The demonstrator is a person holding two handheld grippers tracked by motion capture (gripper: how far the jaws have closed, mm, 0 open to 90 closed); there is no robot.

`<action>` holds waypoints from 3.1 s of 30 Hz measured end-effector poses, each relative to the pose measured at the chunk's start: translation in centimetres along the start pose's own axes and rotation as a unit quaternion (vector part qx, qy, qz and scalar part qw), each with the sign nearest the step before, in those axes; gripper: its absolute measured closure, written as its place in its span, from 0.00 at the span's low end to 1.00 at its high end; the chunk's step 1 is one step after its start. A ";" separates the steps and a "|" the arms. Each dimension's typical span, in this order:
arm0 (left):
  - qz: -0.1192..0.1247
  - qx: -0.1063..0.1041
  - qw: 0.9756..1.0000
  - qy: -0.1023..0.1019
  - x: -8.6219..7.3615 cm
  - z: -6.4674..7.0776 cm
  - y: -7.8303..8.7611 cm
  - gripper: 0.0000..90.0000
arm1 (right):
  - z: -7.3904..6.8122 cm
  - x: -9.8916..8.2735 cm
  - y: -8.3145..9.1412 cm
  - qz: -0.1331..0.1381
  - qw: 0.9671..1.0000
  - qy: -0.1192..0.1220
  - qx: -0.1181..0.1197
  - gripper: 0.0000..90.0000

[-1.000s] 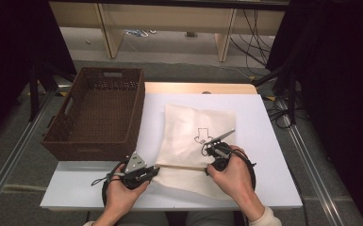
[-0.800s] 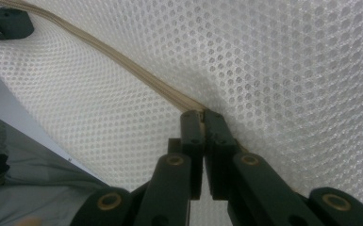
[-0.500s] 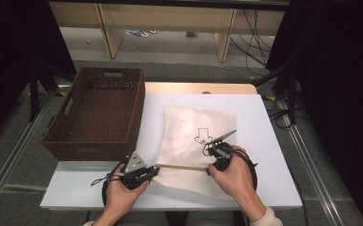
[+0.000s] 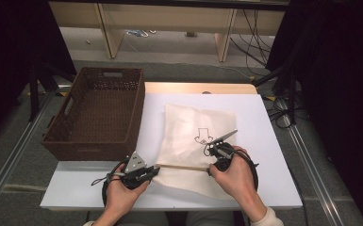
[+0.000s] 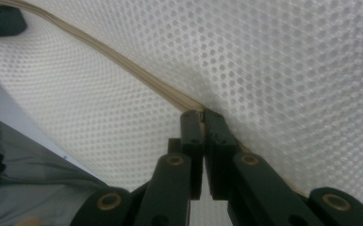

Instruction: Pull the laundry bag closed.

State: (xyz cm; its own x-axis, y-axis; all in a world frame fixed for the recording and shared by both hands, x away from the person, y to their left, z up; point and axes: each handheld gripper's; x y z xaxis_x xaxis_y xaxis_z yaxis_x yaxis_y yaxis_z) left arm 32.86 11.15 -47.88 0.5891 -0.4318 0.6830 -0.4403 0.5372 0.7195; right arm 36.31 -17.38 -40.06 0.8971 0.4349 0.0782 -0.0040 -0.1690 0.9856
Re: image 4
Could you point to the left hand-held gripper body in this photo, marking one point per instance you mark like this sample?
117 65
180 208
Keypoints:
135 164

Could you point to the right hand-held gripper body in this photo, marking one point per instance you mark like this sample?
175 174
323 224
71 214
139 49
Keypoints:
223 153

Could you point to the cream mesh laundry bag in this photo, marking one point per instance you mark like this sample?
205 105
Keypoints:
182 132

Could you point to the brown woven basket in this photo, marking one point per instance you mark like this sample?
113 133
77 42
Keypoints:
100 119

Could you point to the person's right hand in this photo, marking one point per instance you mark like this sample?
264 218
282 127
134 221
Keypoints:
242 182

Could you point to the person's left hand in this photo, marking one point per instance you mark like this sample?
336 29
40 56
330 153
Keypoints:
122 197

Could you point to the person's grey trousers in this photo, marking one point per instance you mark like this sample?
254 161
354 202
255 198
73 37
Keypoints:
210 219

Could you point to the white table board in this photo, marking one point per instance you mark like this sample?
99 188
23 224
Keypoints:
257 119

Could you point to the wooden table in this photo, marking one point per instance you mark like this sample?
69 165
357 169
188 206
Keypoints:
176 88

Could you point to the black metal stand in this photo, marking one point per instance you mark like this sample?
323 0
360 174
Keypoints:
290 94
34 94

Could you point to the black curtain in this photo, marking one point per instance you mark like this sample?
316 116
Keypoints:
342 94
12 62

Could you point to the aluminium floor rail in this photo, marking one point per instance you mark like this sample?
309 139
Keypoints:
12 160
323 194

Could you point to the beige wooden desk frame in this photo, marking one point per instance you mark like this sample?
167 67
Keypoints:
169 15

